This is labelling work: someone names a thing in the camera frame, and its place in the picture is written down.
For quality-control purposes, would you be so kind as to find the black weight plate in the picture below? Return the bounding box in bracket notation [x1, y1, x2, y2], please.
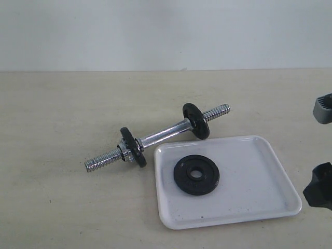
[173, 155, 220, 196]
[182, 103, 210, 140]

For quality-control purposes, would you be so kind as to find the chrome threaded dumbbell bar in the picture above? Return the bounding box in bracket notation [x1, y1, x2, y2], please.
[85, 104, 231, 172]

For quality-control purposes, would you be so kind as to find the black weight plate end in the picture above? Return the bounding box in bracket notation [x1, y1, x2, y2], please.
[120, 127, 147, 168]

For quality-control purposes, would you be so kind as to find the white plastic tray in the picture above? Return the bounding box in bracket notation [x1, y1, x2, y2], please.
[154, 135, 302, 230]

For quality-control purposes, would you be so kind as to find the chrome spinlock collar nut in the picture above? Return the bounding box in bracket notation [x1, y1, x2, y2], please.
[117, 139, 134, 162]

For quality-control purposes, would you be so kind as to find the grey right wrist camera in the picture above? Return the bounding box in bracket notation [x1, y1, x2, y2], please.
[313, 93, 332, 125]

